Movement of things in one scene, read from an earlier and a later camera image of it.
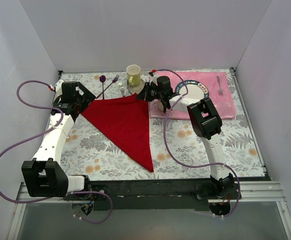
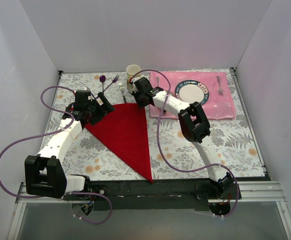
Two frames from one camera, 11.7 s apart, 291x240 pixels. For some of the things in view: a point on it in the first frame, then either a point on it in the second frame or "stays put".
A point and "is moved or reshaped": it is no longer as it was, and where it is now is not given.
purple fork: x=114 y=80 stays put
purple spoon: x=102 y=79 stays put
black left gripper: x=83 y=97 → x=101 y=108
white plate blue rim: x=196 y=89 stays put
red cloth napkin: x=127 y=118 is moved or reshaped
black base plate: x=148 y=194 stays put
